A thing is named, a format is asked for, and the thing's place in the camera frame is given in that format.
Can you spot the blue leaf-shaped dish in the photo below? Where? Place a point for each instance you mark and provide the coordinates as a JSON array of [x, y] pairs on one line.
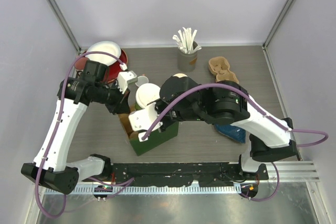
[[235, 133]]

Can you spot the grey straw holder cup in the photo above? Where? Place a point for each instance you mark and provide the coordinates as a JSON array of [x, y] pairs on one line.
[[186, 62]]

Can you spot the green paper bag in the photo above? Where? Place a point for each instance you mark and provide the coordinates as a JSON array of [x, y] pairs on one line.
[[160, 134]]

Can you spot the white wrapped straws bundle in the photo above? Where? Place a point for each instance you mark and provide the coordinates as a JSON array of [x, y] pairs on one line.
[[185, 41]]

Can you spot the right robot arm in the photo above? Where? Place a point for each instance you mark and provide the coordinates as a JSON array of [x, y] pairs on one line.
[[227, 103]]

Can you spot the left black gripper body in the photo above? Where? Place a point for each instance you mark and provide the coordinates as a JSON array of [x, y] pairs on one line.
[[114, 98]]

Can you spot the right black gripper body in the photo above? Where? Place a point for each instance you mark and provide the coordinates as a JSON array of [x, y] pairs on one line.
[[172, 116]]

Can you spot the cardboard cup carrier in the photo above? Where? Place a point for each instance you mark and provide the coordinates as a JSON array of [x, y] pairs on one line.
[[220, 68]]

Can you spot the white paper plate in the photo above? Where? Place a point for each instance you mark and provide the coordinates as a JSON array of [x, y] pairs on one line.
[[104, 46]]

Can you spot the red round tray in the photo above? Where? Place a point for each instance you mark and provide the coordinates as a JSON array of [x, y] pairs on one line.
[[115, 68]]

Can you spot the floral pink tumbler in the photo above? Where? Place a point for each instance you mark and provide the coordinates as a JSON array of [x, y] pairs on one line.
[[80, 63]]

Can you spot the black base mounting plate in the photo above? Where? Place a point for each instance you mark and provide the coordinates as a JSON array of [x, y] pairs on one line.
[[209, 174]]

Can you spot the stack of green paper cups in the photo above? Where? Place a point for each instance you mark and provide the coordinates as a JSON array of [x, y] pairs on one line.
[[180, 75]]

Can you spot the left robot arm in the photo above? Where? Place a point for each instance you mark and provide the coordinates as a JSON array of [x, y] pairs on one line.
[[50, 168]]

